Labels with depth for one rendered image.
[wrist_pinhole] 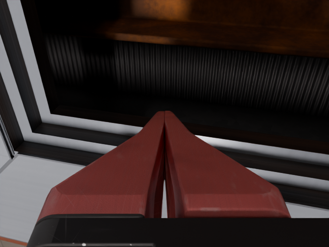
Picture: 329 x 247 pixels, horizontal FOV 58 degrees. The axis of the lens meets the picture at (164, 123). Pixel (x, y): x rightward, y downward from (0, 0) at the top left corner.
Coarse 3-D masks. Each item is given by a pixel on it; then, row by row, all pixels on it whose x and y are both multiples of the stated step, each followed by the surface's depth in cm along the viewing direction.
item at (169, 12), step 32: (64, 0) 28; (96, 0) 27; (128, 0) 26; (160, 0) 26; (192, 0) 25; (224, 0) 24; (256, 0) 24; (288, 0) 23; (320, 0) 23; (64, 32) 25; (96, 32) 24; (128, 32) 24; (160, 32) 24; (192, 32) 24; (224, 32) 24; (256, 32) 24; (288, 32) 24; (320, 32) 24
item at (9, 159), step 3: (0, 156) 16; (3, 156) 16; (6, 156) 16; (0, 159) 16; (3, 159) 16; (6, 159) 16; (9, 159) 16; (0, 162) 16; (3, 162) 16; (6, 162) 16; (0, 165) 17; (3, 165) 17; (0, 168) 17
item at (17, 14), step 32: (0, 0) 13; (32, 0) 14; (0, 32) 13; (32, 32) 14; (0, 64) 14; (32, 64) 15; (0, 96) 14; (32, 96) 16; (32, 128) 16; (64, 128) 16; (96, 128) 16; (128, 128) 16; (192, 128) 15; (224, 128) 15; (64, 160) 15; (256, 160) 14; (288, 160) 14; (320, 160) 14; (288, 192) 14; (320, 192) 14
